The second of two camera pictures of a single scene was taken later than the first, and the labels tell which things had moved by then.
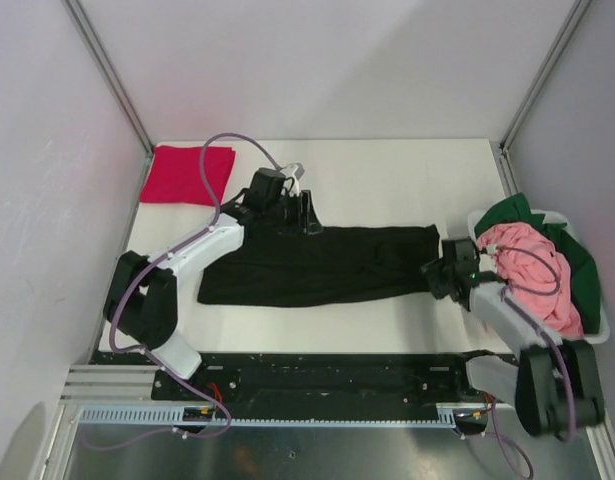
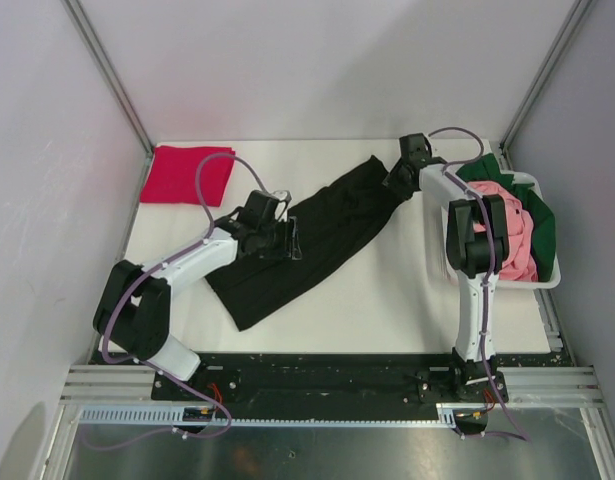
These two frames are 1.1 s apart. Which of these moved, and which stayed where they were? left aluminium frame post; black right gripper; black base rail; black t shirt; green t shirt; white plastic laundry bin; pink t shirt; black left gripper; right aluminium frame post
Moved: black left gripper; white plastic laundry bin; black right gripper; pink t shirt; black t shirt; green t shirt
Stayed: black base rail; right aluminium frame post; left aluminium frame post
